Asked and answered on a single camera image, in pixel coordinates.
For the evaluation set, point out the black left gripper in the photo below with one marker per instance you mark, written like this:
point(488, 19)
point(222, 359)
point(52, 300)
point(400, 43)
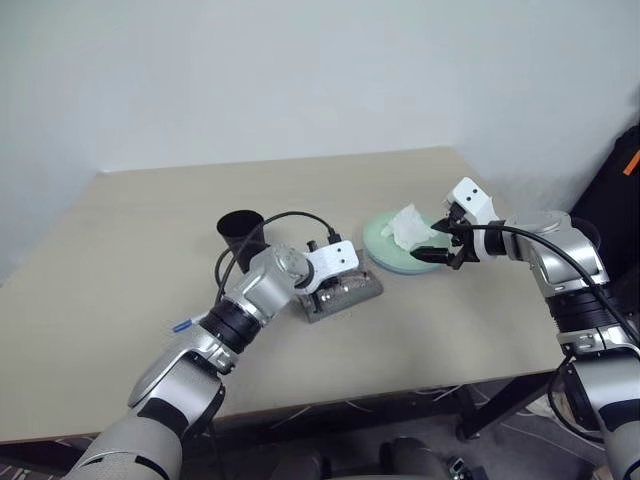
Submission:
point(325, 292)

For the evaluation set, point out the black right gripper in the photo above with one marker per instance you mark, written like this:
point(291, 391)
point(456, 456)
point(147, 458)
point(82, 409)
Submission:
point(461, 250)

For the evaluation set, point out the white tissue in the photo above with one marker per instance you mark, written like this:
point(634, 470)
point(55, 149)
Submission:
point(407, 225)

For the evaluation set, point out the light green plate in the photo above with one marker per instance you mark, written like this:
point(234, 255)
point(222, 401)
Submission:
point(380, 240)

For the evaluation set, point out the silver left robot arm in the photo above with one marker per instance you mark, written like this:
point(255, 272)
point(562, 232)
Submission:
point(170, 380)

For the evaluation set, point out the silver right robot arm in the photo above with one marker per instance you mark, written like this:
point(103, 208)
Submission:
point(565, 250)

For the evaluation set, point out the black plastic cup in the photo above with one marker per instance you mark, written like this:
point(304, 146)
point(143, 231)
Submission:
point(235, 225)

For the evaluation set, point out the blue capped white marker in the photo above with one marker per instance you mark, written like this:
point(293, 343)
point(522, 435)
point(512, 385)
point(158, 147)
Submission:
point(181, 327)

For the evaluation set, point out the black bag with orange tag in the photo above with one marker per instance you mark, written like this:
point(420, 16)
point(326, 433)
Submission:
point(620, 210)

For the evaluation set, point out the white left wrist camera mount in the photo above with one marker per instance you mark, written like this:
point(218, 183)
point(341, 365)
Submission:
point(335, 257)

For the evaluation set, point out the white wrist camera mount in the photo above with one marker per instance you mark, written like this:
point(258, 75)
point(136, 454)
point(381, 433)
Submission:
point(335, 257)
point(470, 195)

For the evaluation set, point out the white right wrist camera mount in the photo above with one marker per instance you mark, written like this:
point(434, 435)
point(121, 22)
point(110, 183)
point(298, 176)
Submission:
point(470, 195)

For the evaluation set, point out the black metal table frame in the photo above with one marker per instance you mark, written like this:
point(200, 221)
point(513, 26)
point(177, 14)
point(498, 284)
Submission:
point(500, 405)

